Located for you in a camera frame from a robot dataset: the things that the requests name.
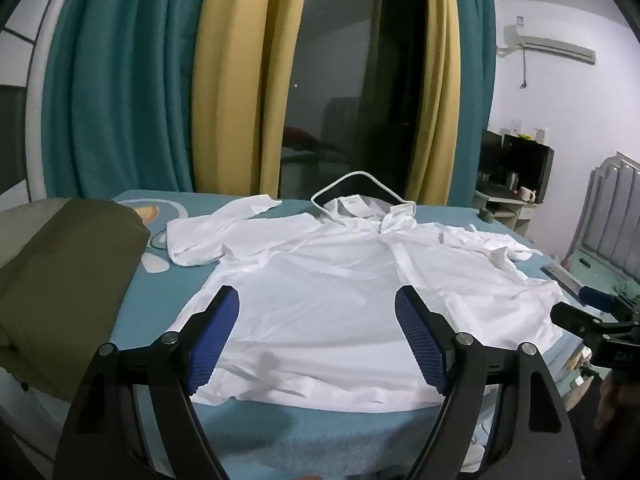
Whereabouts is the yellow curtain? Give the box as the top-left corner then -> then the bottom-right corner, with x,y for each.
192,0 -> 313,198
405,0 -> 461,206

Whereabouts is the white air conditioner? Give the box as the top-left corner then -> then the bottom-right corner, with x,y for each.
502,24 -> 598,66

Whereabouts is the teal curtain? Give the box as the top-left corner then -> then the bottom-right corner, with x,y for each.
42,0 -> 216,201
447,0 -> 497,208

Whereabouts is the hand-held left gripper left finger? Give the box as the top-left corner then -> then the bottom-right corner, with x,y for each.
52,285 -> 242,480

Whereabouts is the olive green blanket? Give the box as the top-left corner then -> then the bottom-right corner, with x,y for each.
0,197 -> 152,403

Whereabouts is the white hooded jacket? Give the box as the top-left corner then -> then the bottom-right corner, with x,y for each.
165,171 -> 566,413

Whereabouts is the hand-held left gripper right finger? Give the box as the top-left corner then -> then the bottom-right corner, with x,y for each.
394,285 -> 586,480

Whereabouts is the person's right hand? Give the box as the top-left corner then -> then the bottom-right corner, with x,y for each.
596,375 -> 640,432

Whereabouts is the grey padded headboard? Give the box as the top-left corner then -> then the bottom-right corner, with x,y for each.
565,150 -> 640,281

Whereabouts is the dark glass window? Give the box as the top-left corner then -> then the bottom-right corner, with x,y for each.
280,0 -> 431,201

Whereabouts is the black shelf cabinet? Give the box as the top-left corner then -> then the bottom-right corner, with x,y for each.
480,130 -> 555,206

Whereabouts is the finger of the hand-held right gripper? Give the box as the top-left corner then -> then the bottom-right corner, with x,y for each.
579,285 -> 640,322
550,302 -> 626,347

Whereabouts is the white shelf unit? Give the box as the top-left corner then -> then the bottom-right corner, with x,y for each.
472,189 -> 540,237

